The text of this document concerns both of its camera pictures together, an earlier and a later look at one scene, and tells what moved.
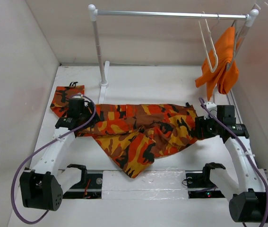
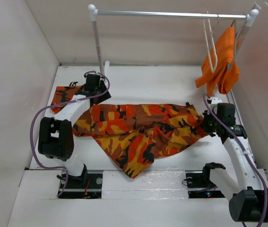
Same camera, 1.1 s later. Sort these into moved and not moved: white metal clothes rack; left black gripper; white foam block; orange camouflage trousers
Moved: left black gripper
Not moved: white metal clothes rack; orange camouflage trousers; white foam block
